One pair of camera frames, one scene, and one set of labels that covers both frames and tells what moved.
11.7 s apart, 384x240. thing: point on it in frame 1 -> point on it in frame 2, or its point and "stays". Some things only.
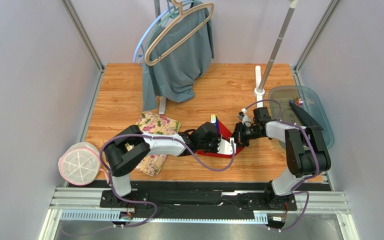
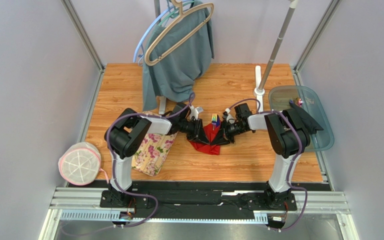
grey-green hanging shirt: x=176 y=54 stays
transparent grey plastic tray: x=306 y=99 stays
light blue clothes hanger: x=146 y=31 stays
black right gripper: x=239 y=136 -> x=227 y=132
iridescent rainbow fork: x=213 y=118 stays
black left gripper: x=217 y=140 -> x=198 y=134
